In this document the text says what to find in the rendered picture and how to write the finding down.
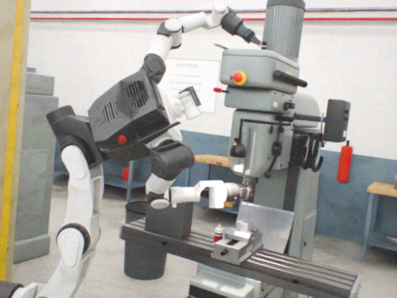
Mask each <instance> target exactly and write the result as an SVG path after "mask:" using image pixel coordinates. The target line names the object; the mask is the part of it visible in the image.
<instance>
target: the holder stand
mask: <svg viewBox="0 0 397 298"><path fill-rule="evenodd" d="M193 207H194V202H181V203H172V204H171V203H169V205H168V206H167V207H165V208H162V209H156V208H154V207H152V206H151V204H150V203H149V202H147V207H146V220H145V230H147V231H151V232H156V233H162V234H165V235H170V236H173V237H176V238H183V237H184V236H186V235H188V234H190V233H191V226H192V214H193Z"/></svg>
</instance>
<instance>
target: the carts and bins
mask: <svg viewBox="0 0 397 298"><path fill-rule="evenodd" d="M125 206H126V207H125V209H126V211H125V223H126V224H128V223H130V222H136V221H137V220H143V219H145V217H146V207H147V201H137V202H129V203H127V204H126V205H125ZM166 257H167V253H165V252H163V251H158V250H155V249H152V248H148V247H145V246H142V245H139V244H136V243H133V242H128V241H126V240H125V259H124V273H125V274H126V275H127V276H128V277H130V278H134V279H136V280H141V281H152V280H156V279H157V278H161V277H162V276H163V275H164V269H165V265H166Z"/></svg>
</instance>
